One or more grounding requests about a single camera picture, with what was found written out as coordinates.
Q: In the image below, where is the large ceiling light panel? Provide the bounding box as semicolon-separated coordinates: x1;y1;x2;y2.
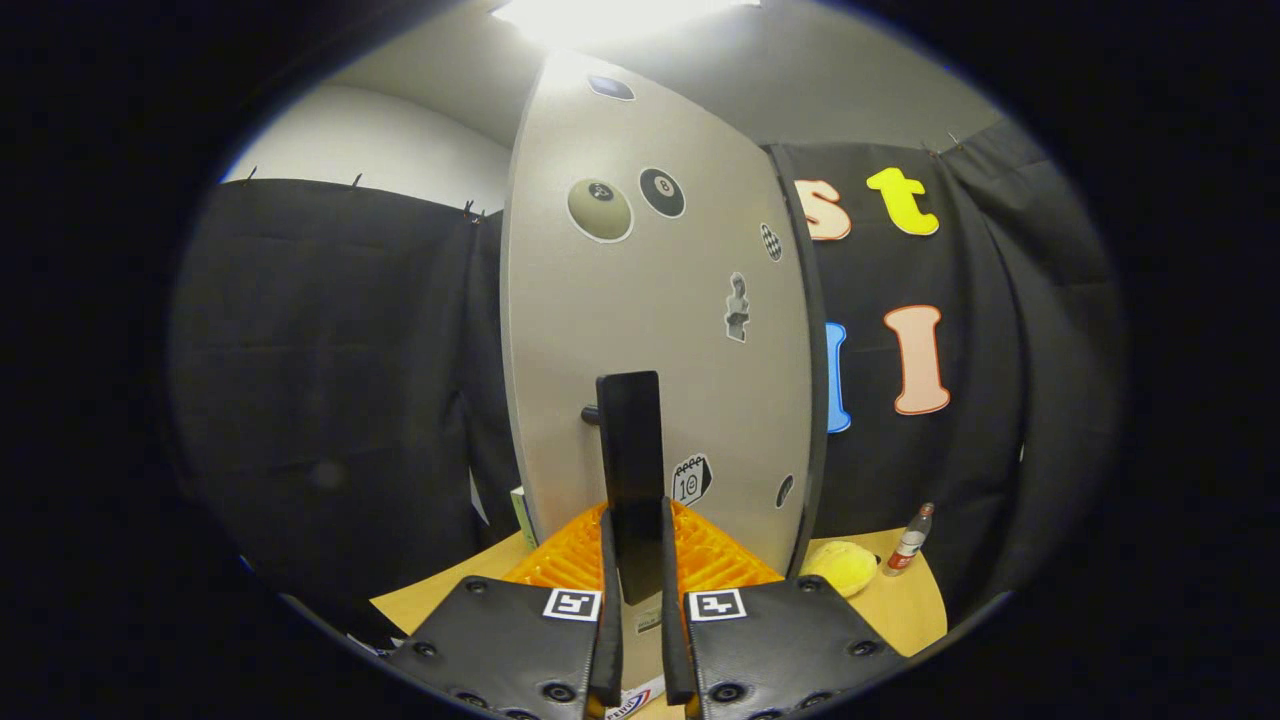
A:
490;0;761;51

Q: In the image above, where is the black cabinet door handle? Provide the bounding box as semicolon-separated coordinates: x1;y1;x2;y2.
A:
582;371;669;606

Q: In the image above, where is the yellow plush toy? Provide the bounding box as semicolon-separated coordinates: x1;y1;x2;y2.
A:
800;540;881;599

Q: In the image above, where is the black backdrop cloth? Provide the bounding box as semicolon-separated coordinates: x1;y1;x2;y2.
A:
170;115;1126;641

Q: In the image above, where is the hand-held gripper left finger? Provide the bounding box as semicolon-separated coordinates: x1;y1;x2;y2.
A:
385;500;626;720

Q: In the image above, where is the white canvas shoe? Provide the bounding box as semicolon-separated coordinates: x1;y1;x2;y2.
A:
603;675;668;720

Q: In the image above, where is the clear bottle with red label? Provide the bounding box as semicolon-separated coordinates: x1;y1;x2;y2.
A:
883;502;936;577

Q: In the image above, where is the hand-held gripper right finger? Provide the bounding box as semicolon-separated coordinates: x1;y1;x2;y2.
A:
660;497;906;720

